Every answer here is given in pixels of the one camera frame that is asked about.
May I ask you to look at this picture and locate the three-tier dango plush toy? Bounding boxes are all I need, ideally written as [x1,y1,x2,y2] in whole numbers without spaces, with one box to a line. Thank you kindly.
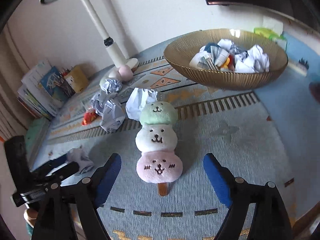
[135,101,183,197]

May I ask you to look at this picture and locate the lined paper ball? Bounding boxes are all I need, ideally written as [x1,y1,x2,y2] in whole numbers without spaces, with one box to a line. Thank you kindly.
[91,90,125,133]

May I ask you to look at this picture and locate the white paper ball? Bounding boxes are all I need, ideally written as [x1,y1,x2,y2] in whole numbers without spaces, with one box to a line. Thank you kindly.
[125,88,158,121]

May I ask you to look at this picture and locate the printed paper ball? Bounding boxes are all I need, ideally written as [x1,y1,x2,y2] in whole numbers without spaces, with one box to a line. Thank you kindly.
[234,44,270,74]

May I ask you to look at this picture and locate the red fries plush toy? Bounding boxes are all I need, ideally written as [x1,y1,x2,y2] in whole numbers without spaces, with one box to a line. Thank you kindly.
[220,55,235,72]

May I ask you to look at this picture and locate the gold ribbed bowl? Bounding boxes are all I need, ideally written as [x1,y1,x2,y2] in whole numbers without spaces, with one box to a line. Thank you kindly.
[164,29,289,90]

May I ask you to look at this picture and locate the person's left hand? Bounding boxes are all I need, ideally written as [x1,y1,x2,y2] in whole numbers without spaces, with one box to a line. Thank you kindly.
[23,208,38,228]

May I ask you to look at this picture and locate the grey crumpled paper ball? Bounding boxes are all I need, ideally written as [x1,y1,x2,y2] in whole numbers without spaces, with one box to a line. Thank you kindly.
[67,147,94,174]

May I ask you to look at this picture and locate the row of upright books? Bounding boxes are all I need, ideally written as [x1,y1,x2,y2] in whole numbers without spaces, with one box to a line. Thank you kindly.
[21,59,62,117]

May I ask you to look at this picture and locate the black mesh pen holder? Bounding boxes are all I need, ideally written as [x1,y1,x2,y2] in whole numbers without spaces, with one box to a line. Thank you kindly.
[57,72,75,98]

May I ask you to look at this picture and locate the patterned woven table mat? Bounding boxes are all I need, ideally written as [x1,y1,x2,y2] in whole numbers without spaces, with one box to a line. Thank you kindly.
[33,58,296,239]

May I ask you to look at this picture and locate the small crumpled paper ball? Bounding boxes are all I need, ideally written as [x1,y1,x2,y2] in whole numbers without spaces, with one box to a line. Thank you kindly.
[100,78,123,94]

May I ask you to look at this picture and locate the tan cardboard pen cup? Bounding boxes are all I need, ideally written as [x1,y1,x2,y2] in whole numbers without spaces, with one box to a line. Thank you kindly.
[65,65,88,94]

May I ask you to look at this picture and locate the brown hair clip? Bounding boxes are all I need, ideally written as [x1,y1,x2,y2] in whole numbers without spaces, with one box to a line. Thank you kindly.
[309,82,320,103]

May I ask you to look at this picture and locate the green tissue box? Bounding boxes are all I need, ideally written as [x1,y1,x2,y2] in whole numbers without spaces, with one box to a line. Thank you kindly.
[254,27,287,50]

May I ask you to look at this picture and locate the white desk lamp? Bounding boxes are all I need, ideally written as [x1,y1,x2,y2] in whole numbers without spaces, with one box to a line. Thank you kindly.
[39,0,139,71]

